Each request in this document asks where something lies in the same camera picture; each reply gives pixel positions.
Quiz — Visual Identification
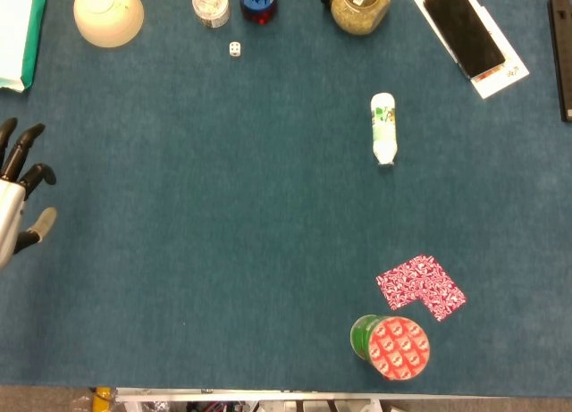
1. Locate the red patterned paper napkin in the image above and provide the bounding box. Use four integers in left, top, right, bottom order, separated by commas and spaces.
375, 254, 467, 323

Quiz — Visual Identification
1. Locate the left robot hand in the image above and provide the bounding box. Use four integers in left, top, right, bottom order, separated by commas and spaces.
0, 117, 59, 270

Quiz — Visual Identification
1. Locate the black smartphone on white box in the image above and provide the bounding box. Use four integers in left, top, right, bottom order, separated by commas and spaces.
411, 0, 531, 100

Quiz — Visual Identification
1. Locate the small clear lidded container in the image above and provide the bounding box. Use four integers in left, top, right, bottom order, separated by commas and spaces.
191, 0, 231, 29

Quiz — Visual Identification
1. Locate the green wet wipes pack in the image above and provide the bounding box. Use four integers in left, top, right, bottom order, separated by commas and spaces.
0, 0, 49, 93

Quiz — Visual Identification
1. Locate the cola bottle blue label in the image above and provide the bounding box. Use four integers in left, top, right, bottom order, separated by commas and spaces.
237, 0, 278, 26

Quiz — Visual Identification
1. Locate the cream upturned bowl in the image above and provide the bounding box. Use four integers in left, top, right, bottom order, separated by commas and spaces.
72, 0, 146, 49

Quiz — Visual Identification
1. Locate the blue table mat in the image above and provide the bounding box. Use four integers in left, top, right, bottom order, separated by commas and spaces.
0, 0, 572, 396

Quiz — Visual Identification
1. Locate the black folding stand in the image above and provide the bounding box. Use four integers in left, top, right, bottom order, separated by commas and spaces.
547, 0, 572, 122

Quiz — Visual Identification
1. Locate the small white drink bottle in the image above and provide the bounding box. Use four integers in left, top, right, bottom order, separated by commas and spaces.
369, 92, 398, 167

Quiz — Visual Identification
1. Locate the green can red patterned lid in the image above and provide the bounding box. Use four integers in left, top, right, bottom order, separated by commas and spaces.
349, 314, 432, 382

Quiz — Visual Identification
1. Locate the round glass jar black lid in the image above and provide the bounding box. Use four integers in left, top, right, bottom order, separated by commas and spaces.
320, 0, 392, 37

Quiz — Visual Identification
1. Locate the aluminium table frame rail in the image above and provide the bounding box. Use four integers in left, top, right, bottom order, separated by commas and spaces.
114, 387, 510, 405

